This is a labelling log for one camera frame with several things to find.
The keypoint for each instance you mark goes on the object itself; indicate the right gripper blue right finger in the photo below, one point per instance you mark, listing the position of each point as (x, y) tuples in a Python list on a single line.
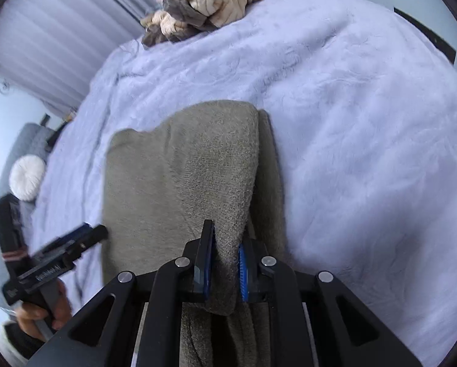
[(315, 320)]

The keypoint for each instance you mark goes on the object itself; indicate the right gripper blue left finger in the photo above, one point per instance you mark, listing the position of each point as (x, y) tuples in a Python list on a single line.
[(135, 320)]

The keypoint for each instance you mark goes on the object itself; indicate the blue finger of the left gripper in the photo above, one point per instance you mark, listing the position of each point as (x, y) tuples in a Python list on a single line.
[(88, 237), (59, 244)]

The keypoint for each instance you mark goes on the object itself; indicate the olive knit sweater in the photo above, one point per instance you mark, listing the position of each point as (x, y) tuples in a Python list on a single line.
[(212, 161)]

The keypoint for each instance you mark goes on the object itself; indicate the person left hand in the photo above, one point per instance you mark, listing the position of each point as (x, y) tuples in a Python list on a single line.
[(29, 315)]

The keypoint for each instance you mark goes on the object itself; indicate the white round pleated cushion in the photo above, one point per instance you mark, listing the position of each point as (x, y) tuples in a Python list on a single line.
[(26, 176)]

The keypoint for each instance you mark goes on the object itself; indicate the grey quilted headboard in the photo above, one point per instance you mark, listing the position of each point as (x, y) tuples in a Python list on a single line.
[(32, 140)]

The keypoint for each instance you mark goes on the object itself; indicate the grey window curtain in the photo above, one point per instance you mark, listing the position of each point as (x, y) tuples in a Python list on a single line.
[(53, 48)]

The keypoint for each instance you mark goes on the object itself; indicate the lavender plush bed blanket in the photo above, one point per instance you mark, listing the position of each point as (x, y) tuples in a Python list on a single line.
[(364, 113)]

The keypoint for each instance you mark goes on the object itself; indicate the wall mounted television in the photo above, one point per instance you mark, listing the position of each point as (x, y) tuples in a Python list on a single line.
[(433, 37)]

